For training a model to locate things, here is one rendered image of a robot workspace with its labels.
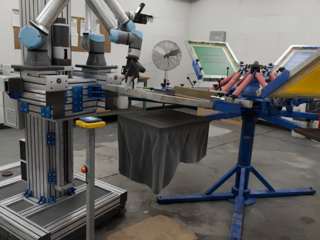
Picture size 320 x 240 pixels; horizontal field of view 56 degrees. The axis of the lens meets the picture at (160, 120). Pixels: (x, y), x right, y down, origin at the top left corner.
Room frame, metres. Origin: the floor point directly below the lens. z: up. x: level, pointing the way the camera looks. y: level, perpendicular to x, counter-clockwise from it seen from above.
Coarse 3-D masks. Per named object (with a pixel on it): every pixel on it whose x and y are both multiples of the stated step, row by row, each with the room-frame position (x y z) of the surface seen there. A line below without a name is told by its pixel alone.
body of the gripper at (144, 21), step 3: (135, 12) 2.59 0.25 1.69; (135, 15) 2.57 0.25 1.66; (141, 15) 2.61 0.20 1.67; (135, 18) 2.58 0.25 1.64; (138, 18) 2.61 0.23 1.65; (141, 18) 2.61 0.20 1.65; (144, 18) 2.63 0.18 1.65; (132, 21) 2.62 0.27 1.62; (135, 21) 2.62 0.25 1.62; (138, 21) 2.61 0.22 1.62; (141, 21) 2.61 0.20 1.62; (144, 21) 2.63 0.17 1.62
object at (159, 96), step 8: (104, 88) 1.98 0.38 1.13; (112, 88) 1.91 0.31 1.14; (120, 88) 1.85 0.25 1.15; (136, 88) 2.19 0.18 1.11; (136, 96) 1.73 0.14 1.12; (144, 96) 1.68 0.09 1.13; (152, 96) 1.63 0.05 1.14; (160, 96) 1.59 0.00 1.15; (168, 96) 1.62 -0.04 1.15; (184, 104) 1.72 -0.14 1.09; (192, 104) 1.77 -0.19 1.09; (200, 104) 1.82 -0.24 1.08; (208, 104) 1.87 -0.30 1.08
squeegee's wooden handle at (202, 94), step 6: (180, 90) 2.30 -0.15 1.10; (186, 90) 2.26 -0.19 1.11; (192, 90) 2.21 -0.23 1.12; (198, 90) 2.17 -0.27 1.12; (204, 90) 2.14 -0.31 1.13; (192, 96) 2.20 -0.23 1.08; (198, 96) 2.16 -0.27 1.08; (204, 96) 2.12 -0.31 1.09; (210, 96) 2.08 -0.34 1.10; (216, 96) 2.07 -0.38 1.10
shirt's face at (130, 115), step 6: (120, 114) 2.01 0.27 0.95; (126, 114) 2.02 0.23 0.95; (132, 114) 2.03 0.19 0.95; (180, 114) 2.13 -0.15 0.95; (186, 114) 2.14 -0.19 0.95; (192, 114) 2.15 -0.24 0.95; (138, 120) 1.85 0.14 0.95; (144, 120) 1.86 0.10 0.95; (150, 120) 1.87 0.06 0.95; (186, 120) 1.93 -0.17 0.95; (192, 120) 1.94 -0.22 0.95; (198, 120) 1.95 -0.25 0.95; (156, 126) 1.73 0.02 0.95; (162, 126) 1.74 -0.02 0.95; (168, 126) 1.75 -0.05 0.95
